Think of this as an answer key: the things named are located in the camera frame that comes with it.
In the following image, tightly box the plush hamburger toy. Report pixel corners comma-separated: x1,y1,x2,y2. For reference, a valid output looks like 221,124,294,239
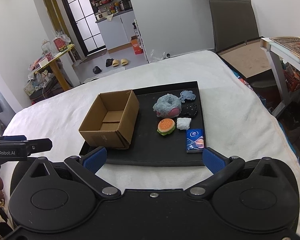
157,118,175,136

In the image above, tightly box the black dotted plush toy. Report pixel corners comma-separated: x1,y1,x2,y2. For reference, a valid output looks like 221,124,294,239
179,103,198,118

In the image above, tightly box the white soft ball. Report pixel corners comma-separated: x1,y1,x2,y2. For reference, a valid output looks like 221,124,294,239
177,118,192,130

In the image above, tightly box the beige slipper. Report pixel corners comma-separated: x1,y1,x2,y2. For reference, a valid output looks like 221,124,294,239
112,60,120,67
121,59,129,66

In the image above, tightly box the white kitchen cabinet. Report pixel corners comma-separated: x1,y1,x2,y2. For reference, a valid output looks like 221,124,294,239
97,9,136,50

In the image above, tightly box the grey upright panel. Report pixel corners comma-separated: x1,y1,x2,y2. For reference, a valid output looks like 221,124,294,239
210,0,259,51

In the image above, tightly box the orange cardboard box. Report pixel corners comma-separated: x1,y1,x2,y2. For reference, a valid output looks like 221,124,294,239
130,35,143,55

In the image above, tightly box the white desk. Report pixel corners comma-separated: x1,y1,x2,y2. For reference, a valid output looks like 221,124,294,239
259,36,300,118

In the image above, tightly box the yellow side table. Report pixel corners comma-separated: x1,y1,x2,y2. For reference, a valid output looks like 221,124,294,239
34,43,76,91

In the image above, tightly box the black slipper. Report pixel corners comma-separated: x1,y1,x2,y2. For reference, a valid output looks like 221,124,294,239
106,59,114,67
93,66,102,75

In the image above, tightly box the black framed glass door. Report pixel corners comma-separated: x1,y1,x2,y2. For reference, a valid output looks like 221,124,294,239
62,0,106,56

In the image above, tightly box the grey pink plush paw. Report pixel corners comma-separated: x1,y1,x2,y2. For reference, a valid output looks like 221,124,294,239
153,94,181,118

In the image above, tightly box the glass jar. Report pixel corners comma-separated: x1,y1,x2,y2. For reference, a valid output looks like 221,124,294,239
41,40,53,61

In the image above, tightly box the blue Vinda tissue pack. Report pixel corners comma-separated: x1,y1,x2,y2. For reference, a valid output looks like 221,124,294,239
186,128,205,153

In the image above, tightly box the blue denim plush toy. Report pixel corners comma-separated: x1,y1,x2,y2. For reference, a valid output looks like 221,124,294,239
179,90,196,103

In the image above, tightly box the brown floor board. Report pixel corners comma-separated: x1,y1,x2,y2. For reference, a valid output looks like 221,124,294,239
217,37,271,78

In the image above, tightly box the brown cardboard box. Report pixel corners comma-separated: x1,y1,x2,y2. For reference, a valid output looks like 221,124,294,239
79,90,140,149

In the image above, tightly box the clutter pile under table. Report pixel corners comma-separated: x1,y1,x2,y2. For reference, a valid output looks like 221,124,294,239
24,67,63,105

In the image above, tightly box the red box on table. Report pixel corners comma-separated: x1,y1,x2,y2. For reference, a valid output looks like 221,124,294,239
53,37,67,52

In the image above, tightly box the black tray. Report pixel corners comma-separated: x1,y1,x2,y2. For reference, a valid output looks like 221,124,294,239
79,81,205,167

